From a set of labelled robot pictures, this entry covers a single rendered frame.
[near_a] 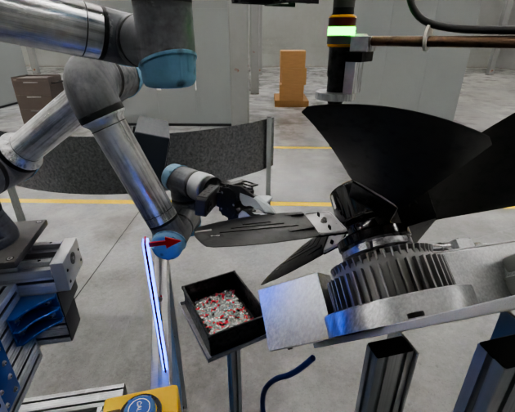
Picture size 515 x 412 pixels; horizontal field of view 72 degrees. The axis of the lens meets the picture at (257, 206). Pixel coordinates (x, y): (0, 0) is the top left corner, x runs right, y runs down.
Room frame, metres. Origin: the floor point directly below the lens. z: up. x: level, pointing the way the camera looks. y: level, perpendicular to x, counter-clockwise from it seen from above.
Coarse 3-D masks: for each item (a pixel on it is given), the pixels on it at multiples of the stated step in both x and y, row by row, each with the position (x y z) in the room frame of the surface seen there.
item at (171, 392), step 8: (136, 392) 0.33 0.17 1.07; (144, 392) 0.33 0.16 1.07; (152, 392) 0.33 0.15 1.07; (160, 392) 0.33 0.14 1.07; (168, 392) 0.33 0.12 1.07; (176, 392) 0.33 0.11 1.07; (112, 400) 0.32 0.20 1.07; (120, 400) 0.32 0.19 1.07; (160, 400) 0.32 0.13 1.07; (168, 400) 0.32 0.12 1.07; (176, 400) 0.32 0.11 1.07; (104, 408) 0.31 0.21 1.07; (112, 408) 0.31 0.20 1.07; (120, 408) 0.31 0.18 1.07; (160, 408) 0.31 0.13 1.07; (168, 408) 0.31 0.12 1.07; (176, 408) 0.31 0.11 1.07
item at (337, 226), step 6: (306, 216) 0.66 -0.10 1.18; (312, 216) 0.66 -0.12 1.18; (324, 216) 0.66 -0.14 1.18; (330, 216) 0.66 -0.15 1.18; (312, 222) 0.63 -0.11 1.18; (318, 222) 0.63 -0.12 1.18; (330, 222) 0.63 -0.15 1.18; (336, 222) 0.63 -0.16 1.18; (318, 228) 0.60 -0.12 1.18; (324, 228) 0.60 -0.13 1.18; (336, 228) 0.60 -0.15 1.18; (342, 228) 0.60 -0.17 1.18; (324, 234) 0.58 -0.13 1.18
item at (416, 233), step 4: (396, 220) 0.74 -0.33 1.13; (400, 220) 0.75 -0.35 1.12; (428, 220) 0.84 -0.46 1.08; (432, 220) 0.85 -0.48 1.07; (416, 224) 0.81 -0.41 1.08; (420, 224) 0.82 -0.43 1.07; (424, 224) 0.83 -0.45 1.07; (428, 224) 0.85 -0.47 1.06; (412, 228) 0.80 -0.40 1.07; (416, 228) 0.82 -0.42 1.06; (420, 228) 0.83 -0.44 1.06; (424, 228) 0.84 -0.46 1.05; (428, 228) 0.86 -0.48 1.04; (412, 232) 0.81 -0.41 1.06; (416, 232) 0.82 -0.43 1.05; (420, 232) 0.84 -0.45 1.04; (424, 232) 0.85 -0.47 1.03; (412, 236) 0.82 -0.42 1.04; (416, 236) 0.83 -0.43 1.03; (420, 236) 0.85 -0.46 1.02; (416, 240) 0.84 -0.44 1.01
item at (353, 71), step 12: (360, 36) 0.59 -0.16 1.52; (360, 48) 0.59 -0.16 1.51; (372, 48) 0.60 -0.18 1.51; (348, 60) 0.60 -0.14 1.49; (360, 60) 0.58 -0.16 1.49; (348, 72) 0.60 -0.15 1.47; (360, 72) 0.61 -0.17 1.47; (348, 84) 0.60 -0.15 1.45; (360, 84) 0.62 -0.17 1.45; (324, 96) 0.61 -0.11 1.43; (336, 96) 0.60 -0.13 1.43; (348, 96) 0.60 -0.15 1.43
